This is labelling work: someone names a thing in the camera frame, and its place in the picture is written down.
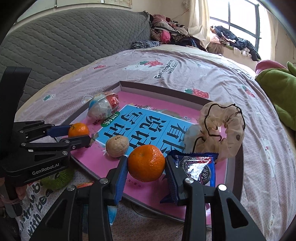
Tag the dark patterned cloth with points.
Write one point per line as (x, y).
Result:
(145, 44)

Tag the beige hair scrunchie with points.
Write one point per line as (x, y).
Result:
(231, 132)

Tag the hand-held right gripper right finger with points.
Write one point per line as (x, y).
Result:
(171, 178)

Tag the round wrapped snack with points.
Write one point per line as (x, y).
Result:
(103, 106)

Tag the person's left hand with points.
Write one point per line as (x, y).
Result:
(21, 192)

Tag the green fuzzy hair scrunchie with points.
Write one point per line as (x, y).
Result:
(62, 177)

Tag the grey quilted headboard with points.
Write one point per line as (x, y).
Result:
(57, 46)

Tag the pink pillow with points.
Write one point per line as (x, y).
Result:
(266, 66)

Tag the printed pink bed sheet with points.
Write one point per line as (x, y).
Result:
(185, 69)

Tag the blue cookie packet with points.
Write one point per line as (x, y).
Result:
(196, 169)

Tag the walnut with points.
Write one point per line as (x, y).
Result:
(116, 146)

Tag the orange mandarin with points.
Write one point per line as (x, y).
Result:
(145, 163)
(79, 131)

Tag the green blanket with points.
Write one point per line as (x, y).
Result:
(282, 92)

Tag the window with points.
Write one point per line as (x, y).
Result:
(242, 16)

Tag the clothes on windowsill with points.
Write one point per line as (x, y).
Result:
(231, 37)

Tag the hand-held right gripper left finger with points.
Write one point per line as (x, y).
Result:
(121, 178)

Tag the grey tray with pink inside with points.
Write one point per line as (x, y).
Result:
(148, 99)

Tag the pile of clothes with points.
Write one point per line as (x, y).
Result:
(166, 32)

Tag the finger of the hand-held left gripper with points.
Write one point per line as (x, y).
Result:
(78, 141)
(60, 131)

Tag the cream curtain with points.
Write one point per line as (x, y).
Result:
(198, 18)

